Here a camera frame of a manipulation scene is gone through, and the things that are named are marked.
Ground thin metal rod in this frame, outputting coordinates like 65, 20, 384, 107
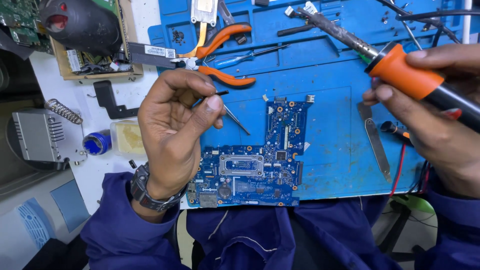
389, 0, 423, 50

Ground black labelled memory card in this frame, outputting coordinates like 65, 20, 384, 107
127, 41, 178, 70

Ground orange handled soldering iron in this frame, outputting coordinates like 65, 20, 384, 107
297, 6, 480, 134

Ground heap of green circuit boards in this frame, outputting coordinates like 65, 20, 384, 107
0, 0, 53, 55

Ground black wristwatch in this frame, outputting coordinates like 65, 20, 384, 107
130, 162, 188, 213

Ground black orange test probe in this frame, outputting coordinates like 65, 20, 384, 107
380, 120, 414, 147

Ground black rod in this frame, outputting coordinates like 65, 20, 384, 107
276, 23, 316, 38

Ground grey metal tool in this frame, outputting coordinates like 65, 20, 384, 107
217, 0, 248, 45

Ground blue handled screwdriver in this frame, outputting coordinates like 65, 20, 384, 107
213, 43, 292, 70

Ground person's right hand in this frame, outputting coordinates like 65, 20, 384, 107
362, 44, 480, 200

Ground thin metal tweezers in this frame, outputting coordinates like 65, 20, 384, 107
214, 89, 251, 136

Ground white tube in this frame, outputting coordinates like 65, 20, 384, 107
463, 0, 473, 45

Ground silver metal pry tool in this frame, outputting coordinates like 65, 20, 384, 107
356, 101, 393, 184

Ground yellow sponge box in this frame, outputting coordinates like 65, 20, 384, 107
109, 119, 148, 157

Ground person's blue work coat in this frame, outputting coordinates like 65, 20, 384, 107
186, 194, 404, 270

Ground grey metal soldering stand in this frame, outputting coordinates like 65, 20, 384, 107
11, 110, 85, 164

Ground silver heatsink with copper pipe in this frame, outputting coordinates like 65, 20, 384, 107
176, 0, 219, 59

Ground blue silicone work mat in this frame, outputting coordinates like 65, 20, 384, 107
147, 0, 466, 202

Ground green seat stool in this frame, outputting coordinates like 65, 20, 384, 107
378, 194, 439, 264

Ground wooden tray of parts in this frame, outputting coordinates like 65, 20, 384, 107
49, 0, 144, 81

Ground white plastic appliance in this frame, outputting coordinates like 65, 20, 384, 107
0, 168, 91, 270

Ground person's left hand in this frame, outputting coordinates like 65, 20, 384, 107
137, 68, 227, 200

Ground black domed device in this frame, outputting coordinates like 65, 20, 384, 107
38, 0, 124, 57

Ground metal coil spring holder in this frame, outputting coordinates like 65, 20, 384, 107
44, 98, 84, 125

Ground orange handled pliers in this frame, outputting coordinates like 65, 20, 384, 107
170, 22, 258, 90

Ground black cable bundle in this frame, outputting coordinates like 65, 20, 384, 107
408, 160, 431, 194

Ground blue round tin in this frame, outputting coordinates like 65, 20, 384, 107
82, 129, 113, 157

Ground pile of small screws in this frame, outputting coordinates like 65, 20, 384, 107
171, 28, 187, 46

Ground black plastic bracket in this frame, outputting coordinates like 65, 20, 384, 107
92, 79, 140, 120

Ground red cable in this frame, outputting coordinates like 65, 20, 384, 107
389, 144, 408, 198

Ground black power cable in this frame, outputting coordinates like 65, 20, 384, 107
375, 0, 480, 45

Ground blue laptop motherboard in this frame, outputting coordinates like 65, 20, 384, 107
186, 96, 314, 208

